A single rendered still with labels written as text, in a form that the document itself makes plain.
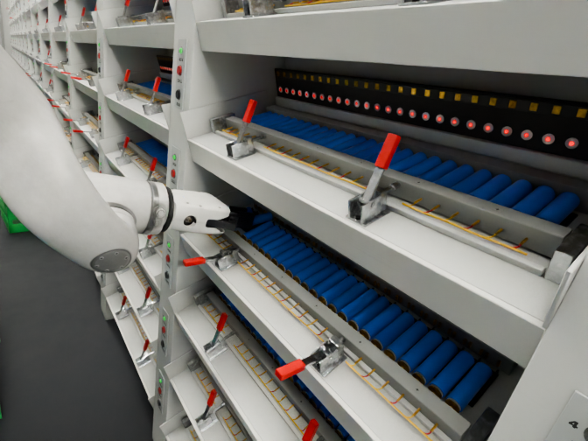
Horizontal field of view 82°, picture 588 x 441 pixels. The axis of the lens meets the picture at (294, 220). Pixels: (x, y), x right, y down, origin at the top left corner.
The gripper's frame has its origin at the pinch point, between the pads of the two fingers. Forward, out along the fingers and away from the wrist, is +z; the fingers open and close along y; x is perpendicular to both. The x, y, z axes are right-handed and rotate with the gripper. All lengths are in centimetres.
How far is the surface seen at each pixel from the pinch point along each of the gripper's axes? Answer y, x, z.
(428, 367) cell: -41.1, 2.3, 1.5
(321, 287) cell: -23.0, 2.3, 1.5
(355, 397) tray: -37.3, 8.0, -4.3
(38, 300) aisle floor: 106, 82, -14
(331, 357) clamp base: -32.8, 5.9, -4.9
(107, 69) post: 81, -19, -9
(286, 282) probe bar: -18.8, 3.6, -1.7
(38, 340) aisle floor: 79, 83, -16
